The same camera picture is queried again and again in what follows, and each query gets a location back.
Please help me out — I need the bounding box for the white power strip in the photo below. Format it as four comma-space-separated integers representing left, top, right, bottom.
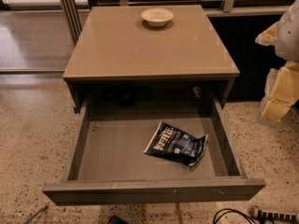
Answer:
250, 206, 299, 224

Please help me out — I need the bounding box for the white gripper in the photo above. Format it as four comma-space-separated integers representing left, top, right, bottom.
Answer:
255, 22, 299, 121

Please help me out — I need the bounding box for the black cable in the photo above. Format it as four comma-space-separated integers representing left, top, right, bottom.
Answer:
212, 208, 275, 224

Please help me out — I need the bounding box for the white ceramic bowl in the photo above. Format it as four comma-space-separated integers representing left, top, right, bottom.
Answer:
141, 8, 174, 28

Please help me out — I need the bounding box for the open grey top drawer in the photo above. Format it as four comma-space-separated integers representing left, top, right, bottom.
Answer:
43, 95, 265, 205

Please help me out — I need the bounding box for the grey metal rod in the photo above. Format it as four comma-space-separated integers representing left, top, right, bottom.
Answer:
23, 203, 50, 224

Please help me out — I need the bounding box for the blue kettle chip bag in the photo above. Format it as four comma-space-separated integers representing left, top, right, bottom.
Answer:
144, 121, 208, 167

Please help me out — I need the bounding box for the grey drawer cabinet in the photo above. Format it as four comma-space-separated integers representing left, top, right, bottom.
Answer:
64, 6, 239, 109

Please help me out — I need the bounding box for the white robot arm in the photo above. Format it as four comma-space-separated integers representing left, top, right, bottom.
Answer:
255, 0, 299, 125

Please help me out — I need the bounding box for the black object on floor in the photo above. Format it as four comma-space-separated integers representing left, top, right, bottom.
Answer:
107, 216, 128, 224

